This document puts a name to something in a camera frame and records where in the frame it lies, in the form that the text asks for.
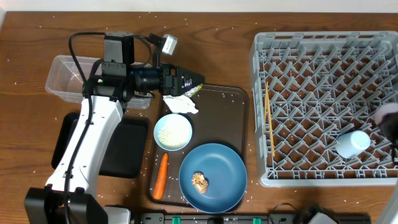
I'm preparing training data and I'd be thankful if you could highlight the green yellow snack wrapper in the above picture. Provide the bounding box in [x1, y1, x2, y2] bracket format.
[184, 84, 203, 98]

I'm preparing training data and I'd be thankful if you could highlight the white tissue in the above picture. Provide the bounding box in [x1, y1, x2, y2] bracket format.
[163, 95, 198, 114]

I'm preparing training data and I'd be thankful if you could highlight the light blue cup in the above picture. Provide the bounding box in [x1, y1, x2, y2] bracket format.
[335, 131, 371, 159]

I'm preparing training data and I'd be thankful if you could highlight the orange carrot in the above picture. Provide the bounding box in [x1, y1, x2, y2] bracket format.
[153, 153, 169, 200]

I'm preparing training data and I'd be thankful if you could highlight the pink cup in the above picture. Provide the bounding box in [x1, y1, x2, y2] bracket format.
[374, 103, 398, 125]

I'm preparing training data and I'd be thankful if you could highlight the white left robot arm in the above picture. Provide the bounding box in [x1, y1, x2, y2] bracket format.
[24, 32, 205, 223]

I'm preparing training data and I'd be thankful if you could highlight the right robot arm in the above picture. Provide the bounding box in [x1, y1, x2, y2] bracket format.
[376, 113, 397, 224]

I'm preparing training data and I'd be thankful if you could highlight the grey dishwasher rack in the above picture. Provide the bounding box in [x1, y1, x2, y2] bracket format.
[249, 31, 397, 187]

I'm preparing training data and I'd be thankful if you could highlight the black waste tray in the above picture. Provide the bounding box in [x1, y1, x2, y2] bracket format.
[51, 113, 148, 179]

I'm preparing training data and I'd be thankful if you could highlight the light blue rice bowl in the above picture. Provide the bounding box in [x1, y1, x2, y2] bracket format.
[153, 114, 193, 151]

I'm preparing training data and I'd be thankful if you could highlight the dark brown serving tray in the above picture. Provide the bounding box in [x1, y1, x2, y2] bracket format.
[158, 85, 249, 207]

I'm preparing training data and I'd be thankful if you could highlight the wooden chopstick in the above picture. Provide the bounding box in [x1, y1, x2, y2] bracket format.
[268, 99, 275, 157]
[264, 82, 269, 132]

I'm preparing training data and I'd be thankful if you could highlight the clear plastic bin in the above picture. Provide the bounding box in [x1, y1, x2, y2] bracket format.
[45, 55, 151, 110]

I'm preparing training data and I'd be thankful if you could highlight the brown mushroom food scrap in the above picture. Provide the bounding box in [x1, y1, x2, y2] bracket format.
[192, 172, 209, 194]

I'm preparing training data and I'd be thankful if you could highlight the blue plate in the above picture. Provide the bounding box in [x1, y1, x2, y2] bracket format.
[179, 143, 248, 213]

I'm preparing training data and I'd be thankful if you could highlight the black rail with green clips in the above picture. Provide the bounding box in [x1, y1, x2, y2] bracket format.
[131, 213, 297, 224]

